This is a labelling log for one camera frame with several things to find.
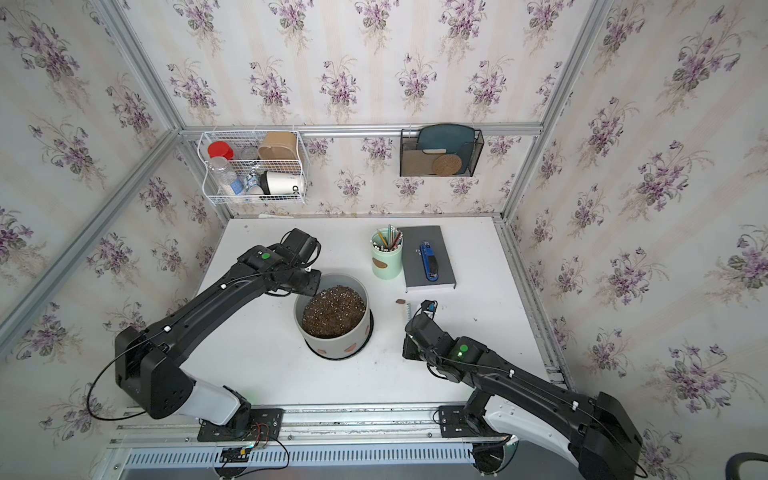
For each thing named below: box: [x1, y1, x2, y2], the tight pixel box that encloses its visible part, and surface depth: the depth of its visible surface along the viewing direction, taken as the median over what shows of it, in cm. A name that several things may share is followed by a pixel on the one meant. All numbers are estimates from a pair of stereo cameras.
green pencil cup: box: [371, 228, 404, 280], surface depth 98 cm
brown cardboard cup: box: [258, 131, 297, 159], surface depth 91 cm
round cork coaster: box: [432, 154, 463, 177], surface depth 100 cm
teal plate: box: [417, 124, 475, 174], surface depth 94 cm
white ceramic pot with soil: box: [293, 274, 371, 355], surface depth 84 cm
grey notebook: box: [397, 225, 457, 293], surface depth 102 cm
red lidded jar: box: [208, 141, 234, 160], surface depth 94 cm
